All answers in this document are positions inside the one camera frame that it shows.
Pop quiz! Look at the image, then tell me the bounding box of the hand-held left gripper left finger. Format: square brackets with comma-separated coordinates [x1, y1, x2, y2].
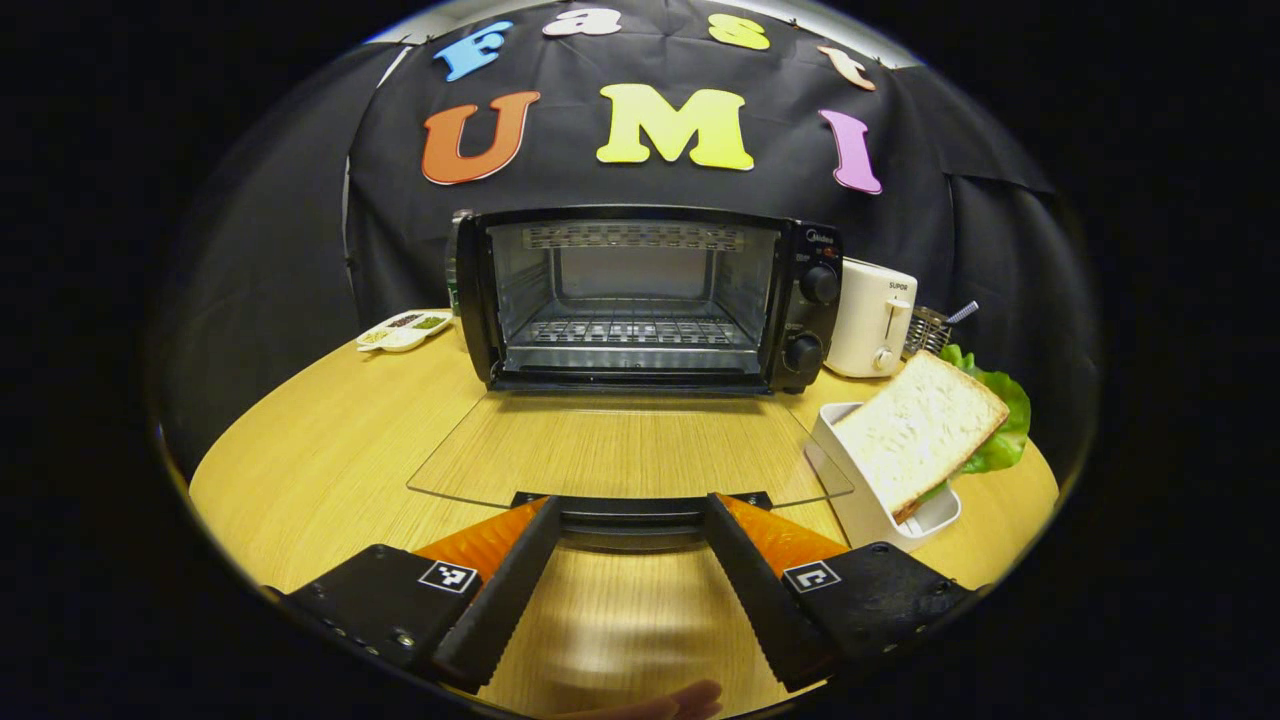
[285, 496, 563, 694]

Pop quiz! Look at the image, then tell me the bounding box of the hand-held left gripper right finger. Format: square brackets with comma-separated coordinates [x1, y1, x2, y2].
[704, 492, 974, 694]

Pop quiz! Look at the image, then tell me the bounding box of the lettuce bread sandwich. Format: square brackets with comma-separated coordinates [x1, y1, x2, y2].
[833, 345, 1032, 524]

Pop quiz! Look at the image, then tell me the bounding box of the black electric oven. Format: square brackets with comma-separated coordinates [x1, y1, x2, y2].
[407, 204, 854, 553]

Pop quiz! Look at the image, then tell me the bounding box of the metal oven rack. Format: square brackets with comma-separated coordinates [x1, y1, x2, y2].
[528, 317, 738, 348]

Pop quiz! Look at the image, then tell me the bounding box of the white rectangular tray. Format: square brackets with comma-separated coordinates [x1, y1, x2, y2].
[805, 403, 963, 553]

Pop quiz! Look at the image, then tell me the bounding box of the white divided sauce dish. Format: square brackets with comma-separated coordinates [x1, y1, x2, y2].
[356, 310, 454, 353]

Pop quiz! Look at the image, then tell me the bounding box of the white toaster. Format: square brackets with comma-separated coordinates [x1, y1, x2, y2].
[825, 257, 918, 379]

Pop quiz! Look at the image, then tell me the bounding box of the metal wire basket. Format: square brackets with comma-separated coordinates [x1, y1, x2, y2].
[903, 306, 951, 359]

